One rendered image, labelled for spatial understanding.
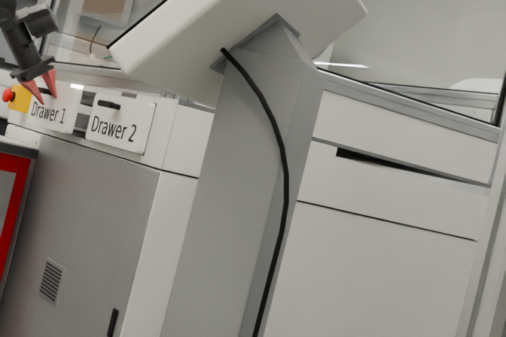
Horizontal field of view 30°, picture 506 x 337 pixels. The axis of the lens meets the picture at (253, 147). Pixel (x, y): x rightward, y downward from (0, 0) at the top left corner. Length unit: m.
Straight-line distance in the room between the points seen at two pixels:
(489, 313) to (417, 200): 1.46
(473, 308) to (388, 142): 1.37
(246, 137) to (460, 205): 1.10
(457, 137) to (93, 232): 0.91
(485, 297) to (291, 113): 0.59
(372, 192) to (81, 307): 0.71
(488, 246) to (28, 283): 1.72
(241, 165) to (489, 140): 1.16
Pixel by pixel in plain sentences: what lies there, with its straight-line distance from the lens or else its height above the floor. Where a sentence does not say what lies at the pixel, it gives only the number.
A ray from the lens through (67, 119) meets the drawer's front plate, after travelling 2.26.
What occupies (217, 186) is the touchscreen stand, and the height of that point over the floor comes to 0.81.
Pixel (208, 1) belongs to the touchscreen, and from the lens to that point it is 1.25.
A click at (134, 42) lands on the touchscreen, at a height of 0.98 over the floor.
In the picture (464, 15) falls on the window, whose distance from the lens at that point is 2.38.
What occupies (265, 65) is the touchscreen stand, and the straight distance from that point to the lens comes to 1.40.
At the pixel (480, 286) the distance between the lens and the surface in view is 0.88.
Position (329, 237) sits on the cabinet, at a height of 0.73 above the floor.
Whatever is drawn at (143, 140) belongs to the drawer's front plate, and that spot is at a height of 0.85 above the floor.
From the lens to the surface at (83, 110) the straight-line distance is 2.29.
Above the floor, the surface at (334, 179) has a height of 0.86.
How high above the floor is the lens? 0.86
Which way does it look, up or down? 1 degrees up
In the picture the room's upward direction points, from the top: 14 degrees clockwise
